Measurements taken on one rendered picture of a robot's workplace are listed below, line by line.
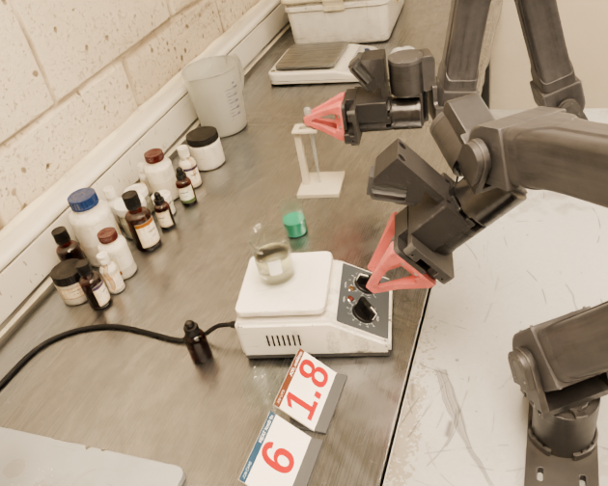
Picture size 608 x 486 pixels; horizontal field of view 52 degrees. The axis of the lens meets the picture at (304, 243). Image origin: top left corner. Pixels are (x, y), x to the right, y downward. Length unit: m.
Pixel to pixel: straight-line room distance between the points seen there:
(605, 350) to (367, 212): 0.61
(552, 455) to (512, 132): 0.35
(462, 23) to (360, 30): 0.83
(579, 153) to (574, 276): 0.47
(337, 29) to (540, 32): 0.87
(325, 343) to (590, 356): 0.35
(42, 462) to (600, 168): 0.69
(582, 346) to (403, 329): 0.33
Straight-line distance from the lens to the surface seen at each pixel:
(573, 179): 0.51
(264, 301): 0.81
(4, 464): 0.89
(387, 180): 0.64
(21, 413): 0.95
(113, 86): 1.35
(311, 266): 0.85
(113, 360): 0.95
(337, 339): 0.81
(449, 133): 0.69
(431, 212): 0.65
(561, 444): 0.72
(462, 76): 1.05
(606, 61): 2.23
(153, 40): 1.48
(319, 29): 1.85
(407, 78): 1.03
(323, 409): 0.78
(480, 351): 0.83
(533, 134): 0.55
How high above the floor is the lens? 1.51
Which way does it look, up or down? 36 degrees down
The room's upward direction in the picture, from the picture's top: 12 degrees counter-clockwise
